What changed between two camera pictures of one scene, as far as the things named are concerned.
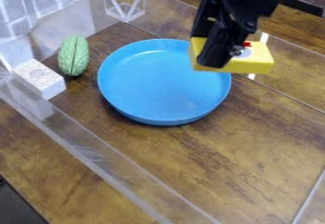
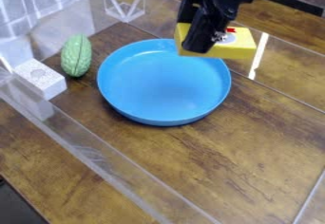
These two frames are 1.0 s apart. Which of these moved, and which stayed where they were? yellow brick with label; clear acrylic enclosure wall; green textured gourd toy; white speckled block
Moved: yellow brick with label
Stayed: white speckled block; clear acrylic enclosure wall; green textured gourd toy
